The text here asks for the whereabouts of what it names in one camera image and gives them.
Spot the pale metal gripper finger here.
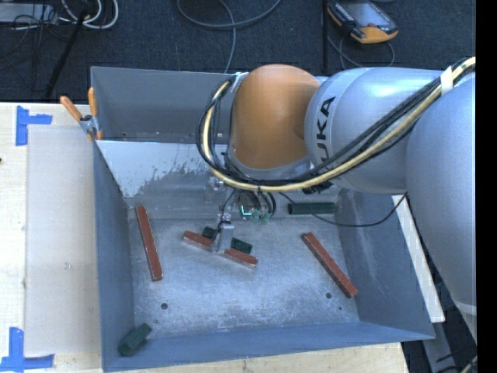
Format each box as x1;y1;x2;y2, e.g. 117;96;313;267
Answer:
203;176;225;206
211;212;236;256

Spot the dark green flat block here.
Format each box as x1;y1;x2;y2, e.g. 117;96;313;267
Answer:
117;322;153;357
201;226;254;255
287;202;336;216

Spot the red-brown flat block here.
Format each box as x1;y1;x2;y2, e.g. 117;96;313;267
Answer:
301;232;359;299
181;230;259;270
134;205;164;282

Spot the grey metal bin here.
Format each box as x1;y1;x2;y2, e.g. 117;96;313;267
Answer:
89;66;436;373

